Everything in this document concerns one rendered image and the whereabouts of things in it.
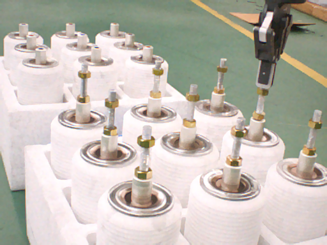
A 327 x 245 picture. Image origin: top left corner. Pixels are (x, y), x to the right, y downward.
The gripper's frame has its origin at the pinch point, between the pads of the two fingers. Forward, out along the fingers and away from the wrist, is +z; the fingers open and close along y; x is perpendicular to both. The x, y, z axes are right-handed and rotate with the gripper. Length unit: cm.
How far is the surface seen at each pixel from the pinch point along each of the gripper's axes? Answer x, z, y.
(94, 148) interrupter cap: -16.6, 9.9, 18.8
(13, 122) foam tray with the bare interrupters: -46, 20, 2
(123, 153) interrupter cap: -12.9, 9.9, 17.4
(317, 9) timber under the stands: -42, 30, -311
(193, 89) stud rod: -7.3, 1.7, 9.7
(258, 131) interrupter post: 0.6, 8.6, 0.9
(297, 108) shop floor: -9, 35, -93
